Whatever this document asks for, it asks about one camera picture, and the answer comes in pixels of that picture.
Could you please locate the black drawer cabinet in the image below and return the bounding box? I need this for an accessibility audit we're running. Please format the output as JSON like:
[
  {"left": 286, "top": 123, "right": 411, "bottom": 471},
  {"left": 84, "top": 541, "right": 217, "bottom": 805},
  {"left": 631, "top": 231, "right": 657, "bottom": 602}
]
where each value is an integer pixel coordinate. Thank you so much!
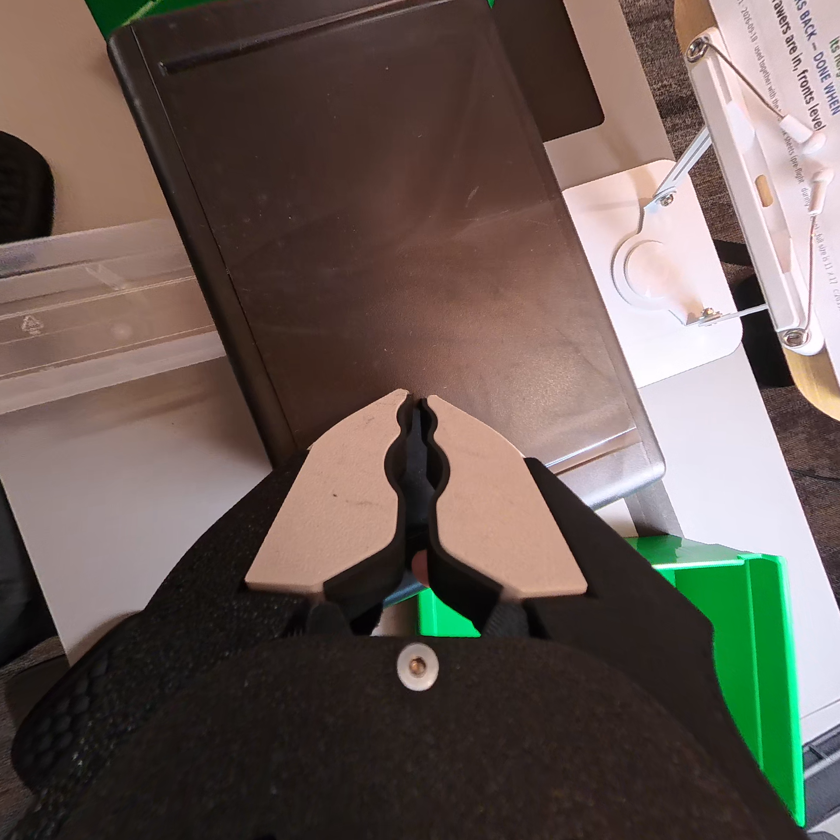
[{"left": 107, "top": 5, "right": 668, "bottom": 514}]

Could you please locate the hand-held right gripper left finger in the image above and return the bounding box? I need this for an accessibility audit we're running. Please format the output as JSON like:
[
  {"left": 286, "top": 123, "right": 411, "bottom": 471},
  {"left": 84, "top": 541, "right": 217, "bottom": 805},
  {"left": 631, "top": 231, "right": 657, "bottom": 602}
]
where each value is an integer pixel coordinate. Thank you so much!
[{"left": 245, "top": 388, "right": 412, "bottom": 601}]

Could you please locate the document stand with wooden board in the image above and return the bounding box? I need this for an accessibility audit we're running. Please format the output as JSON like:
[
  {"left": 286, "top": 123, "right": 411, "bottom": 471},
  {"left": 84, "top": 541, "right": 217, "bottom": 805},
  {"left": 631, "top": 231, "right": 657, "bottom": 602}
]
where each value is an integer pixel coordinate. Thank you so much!
[{"left": 563, "top": 0, "right": 840, "bottom": 422}]

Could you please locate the black rectangular pad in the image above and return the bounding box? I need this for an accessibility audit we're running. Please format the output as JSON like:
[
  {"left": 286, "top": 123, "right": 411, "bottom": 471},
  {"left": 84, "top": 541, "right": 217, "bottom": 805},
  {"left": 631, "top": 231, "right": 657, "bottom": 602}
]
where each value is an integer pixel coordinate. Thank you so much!
[{"left": 491, "top": 0, "right": 606, "bottom": 143}]

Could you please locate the empty green bin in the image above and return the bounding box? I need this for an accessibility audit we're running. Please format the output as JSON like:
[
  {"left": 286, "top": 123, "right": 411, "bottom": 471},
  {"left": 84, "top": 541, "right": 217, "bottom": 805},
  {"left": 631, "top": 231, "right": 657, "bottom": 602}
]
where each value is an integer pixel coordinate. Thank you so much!
[{"left": 416, "top": 535, "right": 807, "bottom": 829}]

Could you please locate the clear plastic drawer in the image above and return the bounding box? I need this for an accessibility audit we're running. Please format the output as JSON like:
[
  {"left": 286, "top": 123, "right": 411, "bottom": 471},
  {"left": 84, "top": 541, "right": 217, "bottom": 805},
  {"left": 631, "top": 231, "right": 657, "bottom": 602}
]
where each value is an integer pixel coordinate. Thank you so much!
[{"left": 0, "top": 218, "right": 229, "bottom": 416}]

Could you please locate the green bin holding drawers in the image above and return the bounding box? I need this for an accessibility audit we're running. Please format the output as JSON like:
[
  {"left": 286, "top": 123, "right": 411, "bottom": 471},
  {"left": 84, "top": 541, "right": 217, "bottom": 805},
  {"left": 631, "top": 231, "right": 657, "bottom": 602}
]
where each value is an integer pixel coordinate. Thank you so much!
[{"left": 85, "top": 0, "right": 496, "bottom": 42}]

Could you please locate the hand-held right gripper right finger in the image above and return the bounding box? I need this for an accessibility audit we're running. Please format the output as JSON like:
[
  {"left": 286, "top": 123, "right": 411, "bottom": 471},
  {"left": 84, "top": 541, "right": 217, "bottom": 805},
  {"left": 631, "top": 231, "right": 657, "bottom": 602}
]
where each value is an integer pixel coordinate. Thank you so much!
[{"left": 419, "top": 394, "right": 589, "bottom": 602}]

